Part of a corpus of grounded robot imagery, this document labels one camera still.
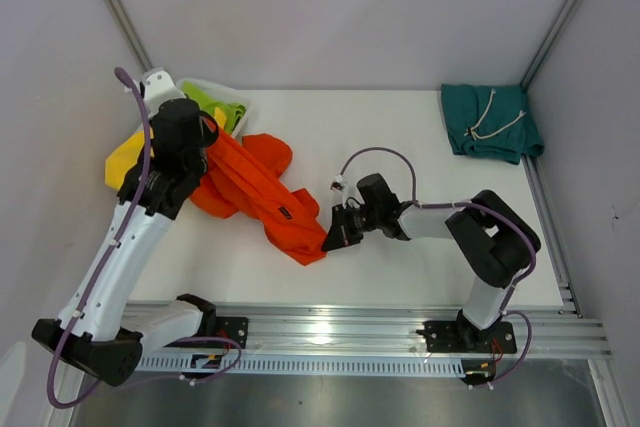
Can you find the aluminium frame post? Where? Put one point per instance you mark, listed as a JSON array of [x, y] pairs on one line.
[[129, 33], [560, 22]]

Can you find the white slotted cable duct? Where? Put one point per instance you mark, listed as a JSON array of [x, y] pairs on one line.
[[201, 363]]

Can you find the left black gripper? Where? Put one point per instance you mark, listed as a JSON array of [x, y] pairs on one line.
[[208, 133]]

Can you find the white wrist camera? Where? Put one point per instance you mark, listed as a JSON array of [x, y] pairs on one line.
[[338, 184], [159, 87]]

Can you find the left aluminium frame post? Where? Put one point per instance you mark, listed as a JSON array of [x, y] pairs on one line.
[[129, 33]]

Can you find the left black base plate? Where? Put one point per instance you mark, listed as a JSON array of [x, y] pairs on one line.
[[235, 328]]

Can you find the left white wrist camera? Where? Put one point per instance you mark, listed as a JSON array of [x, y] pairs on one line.
[[159, 87]]

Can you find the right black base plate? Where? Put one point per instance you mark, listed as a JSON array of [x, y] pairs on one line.
[[442, 337]]

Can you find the orange shorts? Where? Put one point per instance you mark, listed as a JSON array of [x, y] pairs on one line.
[[244, 176]]

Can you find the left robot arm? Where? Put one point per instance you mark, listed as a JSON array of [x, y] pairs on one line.
[[89, 333]]

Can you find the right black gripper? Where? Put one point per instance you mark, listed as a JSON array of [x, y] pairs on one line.
[[340, 234]]

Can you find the white plastic basket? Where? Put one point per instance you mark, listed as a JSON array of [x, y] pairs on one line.
[[225, 97]]

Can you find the teal green shorts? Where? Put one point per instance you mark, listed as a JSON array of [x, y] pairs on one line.
[[490, 122]]

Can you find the right aluminium frame post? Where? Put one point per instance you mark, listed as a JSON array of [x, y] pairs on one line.
[[560, 22]]

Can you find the yellow shorts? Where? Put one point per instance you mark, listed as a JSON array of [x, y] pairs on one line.
[[122, 159]]

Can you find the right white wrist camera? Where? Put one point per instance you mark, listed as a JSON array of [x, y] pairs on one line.
[[338, 184]]

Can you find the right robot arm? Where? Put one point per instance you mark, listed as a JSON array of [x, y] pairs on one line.
[[499, 246]]

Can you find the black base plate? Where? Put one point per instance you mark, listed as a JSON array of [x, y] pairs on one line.
[[442, 337], [235, 328]]

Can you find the lime green shorts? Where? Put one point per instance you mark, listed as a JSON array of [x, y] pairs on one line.
[[220, 107]]

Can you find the aluminium mounting rail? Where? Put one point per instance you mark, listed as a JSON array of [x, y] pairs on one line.
[[391, 332]]

